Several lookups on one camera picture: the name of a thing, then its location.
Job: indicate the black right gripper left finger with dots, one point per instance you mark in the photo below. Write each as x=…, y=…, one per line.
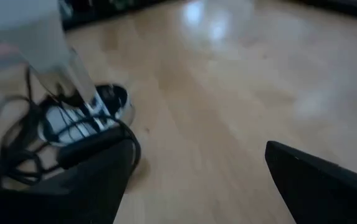
x=81, y=193

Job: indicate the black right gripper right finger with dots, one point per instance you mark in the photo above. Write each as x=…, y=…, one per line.
x=321, y=193

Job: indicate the chrome lamp socket base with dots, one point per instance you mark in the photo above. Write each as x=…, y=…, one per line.
x=81, y=102

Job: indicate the white frosted lightbulb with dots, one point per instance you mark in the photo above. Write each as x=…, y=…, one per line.
x=31, y=34

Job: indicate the black aluminium table frame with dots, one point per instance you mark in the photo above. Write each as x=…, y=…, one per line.
x=103, y=11

